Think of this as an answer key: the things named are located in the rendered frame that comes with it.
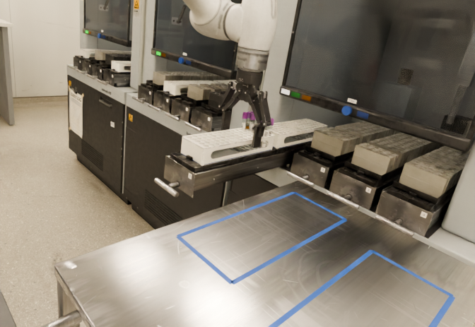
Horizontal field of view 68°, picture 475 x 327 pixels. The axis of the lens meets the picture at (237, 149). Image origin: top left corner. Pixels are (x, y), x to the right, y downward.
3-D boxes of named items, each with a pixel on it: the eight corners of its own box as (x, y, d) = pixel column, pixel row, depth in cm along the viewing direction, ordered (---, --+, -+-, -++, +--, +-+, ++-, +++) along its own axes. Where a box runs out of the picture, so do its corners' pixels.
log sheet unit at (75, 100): (68, 130, 261) (68, 82, 249) (84, 142, 243) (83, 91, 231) (65, 130, 259) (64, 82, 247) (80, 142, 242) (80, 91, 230)
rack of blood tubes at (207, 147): (250, 143, 120) (253, 126, 118) (272, 152, 114) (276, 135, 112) (179, 157, 100) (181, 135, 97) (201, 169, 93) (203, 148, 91)
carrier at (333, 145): (343, 157, 114) (347, 140, 112) (339, 158, 113) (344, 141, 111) (313, 145, 122) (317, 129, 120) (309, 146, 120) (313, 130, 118)
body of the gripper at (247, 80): (230, 66, 100) (226, 97, 103) (251, 72, 95) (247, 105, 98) (249, 66, 105) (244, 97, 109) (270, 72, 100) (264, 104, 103)
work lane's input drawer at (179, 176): (302, 145, 148) (306, 125, 145) (329, 157, 139) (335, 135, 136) (150, 181, 98) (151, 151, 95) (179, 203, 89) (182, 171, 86)
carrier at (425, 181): (442, 198, 95) (450, 178, 93) (440, 199, 93) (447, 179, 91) (400, 181, 102) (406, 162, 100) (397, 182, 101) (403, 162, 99)
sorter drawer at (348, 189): (409, 156, 156) (415, 137, 153) (442, 167, 147) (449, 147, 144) (320, 194, 106) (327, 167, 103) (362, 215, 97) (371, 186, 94)
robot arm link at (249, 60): (254, 51, 92) (250, 73, 94) (276, 52, 99) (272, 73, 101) (230, 45, 98) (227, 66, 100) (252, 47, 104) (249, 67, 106)
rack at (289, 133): (304, 133, 142) (307, 118, 140) (324, 140, 135) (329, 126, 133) (254, 142, 121) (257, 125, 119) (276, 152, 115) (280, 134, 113)
